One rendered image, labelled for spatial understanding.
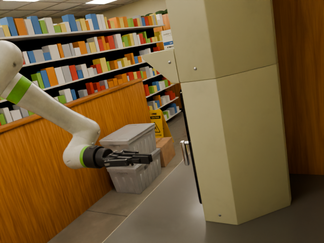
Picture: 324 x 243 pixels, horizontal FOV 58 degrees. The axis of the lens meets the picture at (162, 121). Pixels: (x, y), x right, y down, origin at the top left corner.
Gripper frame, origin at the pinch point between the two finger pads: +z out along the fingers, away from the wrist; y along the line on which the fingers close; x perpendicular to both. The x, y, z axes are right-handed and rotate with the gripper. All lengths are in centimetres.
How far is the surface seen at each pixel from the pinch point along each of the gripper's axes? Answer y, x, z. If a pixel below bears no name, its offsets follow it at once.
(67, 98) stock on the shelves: 173, 6, -223
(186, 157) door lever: -0.5, -1.1, 18.5
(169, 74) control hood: -4.6, -30.5, 20.2
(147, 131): 185, 56, -124
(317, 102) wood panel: 32, -9, 57
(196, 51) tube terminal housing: -4.5, -35.6, 29.8
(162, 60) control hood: -4.6, -34.7, 18.6
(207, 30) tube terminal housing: -4, -41, 34
